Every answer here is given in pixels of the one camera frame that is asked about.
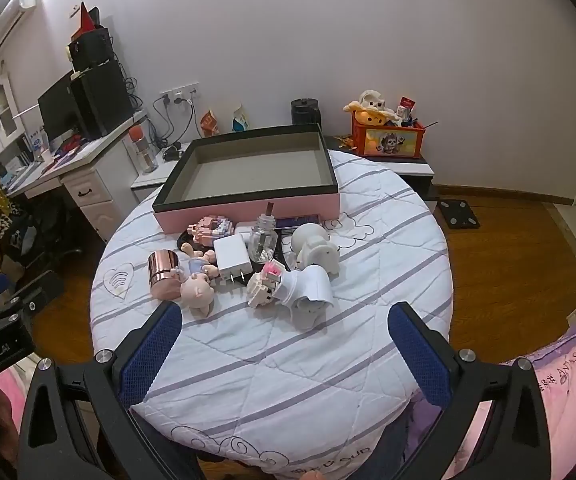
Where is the red and white carton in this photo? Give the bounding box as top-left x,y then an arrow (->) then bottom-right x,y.
395,96 -> 416,126

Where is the pig doll figurine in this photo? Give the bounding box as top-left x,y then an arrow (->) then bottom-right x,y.
175,247 -> 223,318

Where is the black box on tower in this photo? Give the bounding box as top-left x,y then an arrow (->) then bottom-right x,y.
68,27 -> 116,73

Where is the white elephant figurine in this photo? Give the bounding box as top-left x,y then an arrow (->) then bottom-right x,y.
290,222 -> 339,278

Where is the black computer tower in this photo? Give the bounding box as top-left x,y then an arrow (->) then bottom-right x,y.
70,60 -> 133,141

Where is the white desk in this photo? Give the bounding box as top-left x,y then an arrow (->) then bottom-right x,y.
2,110 -> 149,246

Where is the blue and white bag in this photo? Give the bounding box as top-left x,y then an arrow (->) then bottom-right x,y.
231,104 -> 251,132

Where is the dark green shallow tray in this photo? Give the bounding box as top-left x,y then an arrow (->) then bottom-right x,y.
152,122 -> 341,233

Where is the white and pink block toy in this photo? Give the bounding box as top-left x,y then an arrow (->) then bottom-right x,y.
247,261 -> 289,308

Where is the white air conditioner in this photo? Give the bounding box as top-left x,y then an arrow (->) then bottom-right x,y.
0,0 -> 36,56

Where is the rose gold metal cylinder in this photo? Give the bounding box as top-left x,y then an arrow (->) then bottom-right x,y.
148,250 -> 185,298

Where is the black office chair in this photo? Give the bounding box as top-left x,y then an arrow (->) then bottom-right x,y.
0,195 -> 83,281

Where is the black power cable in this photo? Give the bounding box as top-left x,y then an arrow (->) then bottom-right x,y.
153,96 -> 196,153

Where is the white wall socket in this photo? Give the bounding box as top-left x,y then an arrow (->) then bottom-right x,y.
160,81 -> 201,106

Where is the orange toy crate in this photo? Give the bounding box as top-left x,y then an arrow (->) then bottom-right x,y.
350,110 -> 426,157

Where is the water bottle with orange lid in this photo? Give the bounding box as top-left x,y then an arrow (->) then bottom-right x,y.
128,125 -> 159,173

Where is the black computer monitor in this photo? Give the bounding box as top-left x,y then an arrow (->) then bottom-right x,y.
38,67 -> 76,143

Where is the yellow plush toy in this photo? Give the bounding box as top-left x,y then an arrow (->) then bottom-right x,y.
344,102 -> 401,127

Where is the white plush toy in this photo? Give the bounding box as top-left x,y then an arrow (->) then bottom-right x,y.
359,90 -> 387,111

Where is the clear glass bottle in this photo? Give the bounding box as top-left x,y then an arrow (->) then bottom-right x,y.
249,202 -> 281,263

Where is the black floor scale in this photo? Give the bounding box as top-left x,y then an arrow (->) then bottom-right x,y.
438,199 -> 481,231

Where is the black kettle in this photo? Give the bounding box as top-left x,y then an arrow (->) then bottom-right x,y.
290,98 -> 323,126

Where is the white plug charger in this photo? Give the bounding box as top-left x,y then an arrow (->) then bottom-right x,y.
213,236 -> 253,286

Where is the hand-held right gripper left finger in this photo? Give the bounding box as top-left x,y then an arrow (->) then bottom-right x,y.
18,302 -> 203,480

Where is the pink bedsheet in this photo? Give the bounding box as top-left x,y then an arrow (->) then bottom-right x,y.
408,320 -> 576,480

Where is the red flag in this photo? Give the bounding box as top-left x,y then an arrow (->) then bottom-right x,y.
71,2 -> 96,41

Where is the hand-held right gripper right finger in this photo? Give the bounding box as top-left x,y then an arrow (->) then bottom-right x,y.
387,302 -> 561,480

